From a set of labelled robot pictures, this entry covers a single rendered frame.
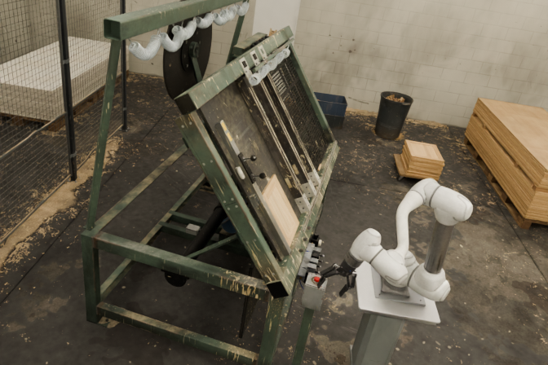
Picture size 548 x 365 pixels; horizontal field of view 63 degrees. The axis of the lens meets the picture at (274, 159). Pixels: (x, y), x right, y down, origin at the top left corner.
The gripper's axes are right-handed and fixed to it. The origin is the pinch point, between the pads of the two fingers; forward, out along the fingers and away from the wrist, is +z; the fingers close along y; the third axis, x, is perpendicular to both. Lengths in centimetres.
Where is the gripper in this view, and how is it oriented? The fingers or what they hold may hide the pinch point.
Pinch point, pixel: (329, 289)
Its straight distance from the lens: 246.2
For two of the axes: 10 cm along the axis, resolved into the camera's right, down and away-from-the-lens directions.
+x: 0.4, 4.7, -8.8
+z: -4.8, 7.9, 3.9
